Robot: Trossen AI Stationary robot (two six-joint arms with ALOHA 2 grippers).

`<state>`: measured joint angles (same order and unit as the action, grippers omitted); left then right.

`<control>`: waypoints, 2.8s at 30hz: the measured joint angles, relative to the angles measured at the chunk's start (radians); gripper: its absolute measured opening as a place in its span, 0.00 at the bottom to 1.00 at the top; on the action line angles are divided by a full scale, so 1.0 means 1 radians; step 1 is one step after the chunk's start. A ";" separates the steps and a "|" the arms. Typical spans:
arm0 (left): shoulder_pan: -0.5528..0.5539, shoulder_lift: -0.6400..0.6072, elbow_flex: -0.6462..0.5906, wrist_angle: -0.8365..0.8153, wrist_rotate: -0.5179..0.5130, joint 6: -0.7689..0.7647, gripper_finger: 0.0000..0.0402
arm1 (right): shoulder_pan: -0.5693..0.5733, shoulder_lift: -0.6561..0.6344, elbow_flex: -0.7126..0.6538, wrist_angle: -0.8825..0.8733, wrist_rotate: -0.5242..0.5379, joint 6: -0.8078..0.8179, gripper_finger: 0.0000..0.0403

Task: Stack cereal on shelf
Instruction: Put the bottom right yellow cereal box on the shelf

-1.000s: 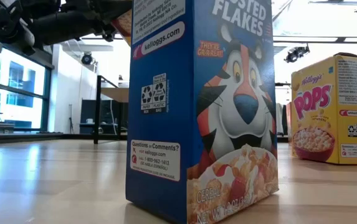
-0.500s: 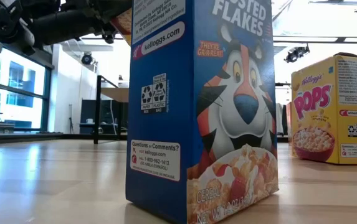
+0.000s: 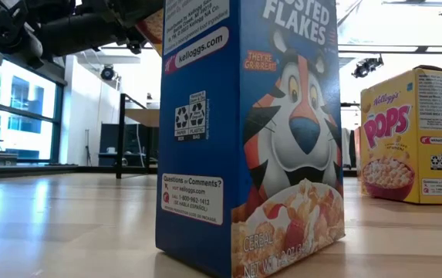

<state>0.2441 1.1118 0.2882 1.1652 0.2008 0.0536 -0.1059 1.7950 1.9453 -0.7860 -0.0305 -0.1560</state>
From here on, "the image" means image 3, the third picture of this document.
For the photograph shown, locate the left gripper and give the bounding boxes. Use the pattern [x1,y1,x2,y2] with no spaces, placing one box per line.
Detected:
[100,0,167,39]

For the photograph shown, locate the blue Frosted Flakes cereal box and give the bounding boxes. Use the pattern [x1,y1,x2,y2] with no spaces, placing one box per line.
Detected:
[154,0,346,278]

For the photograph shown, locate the black ceiling spotlight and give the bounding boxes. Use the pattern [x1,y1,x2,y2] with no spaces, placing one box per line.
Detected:
[100,64,116,82]

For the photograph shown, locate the thin background tripod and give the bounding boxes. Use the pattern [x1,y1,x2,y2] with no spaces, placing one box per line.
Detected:
[83,129,93,167]

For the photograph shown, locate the long ceiling light strip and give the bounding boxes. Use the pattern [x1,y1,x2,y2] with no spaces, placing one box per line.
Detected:
[96,41,442,54]

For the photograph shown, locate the wooden shelf black metal frame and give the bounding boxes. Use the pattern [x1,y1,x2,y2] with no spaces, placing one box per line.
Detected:
[115,92,160,181]

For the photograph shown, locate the large window wall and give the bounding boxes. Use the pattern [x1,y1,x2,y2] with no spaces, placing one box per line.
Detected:
[0,57,66,165]

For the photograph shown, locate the black ceiling camera rig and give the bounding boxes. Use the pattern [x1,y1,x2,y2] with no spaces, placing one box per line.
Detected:
[351,56,385,80]

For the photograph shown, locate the ceiling rail fixture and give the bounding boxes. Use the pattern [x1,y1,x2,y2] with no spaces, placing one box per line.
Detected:
[381,0,442,16]

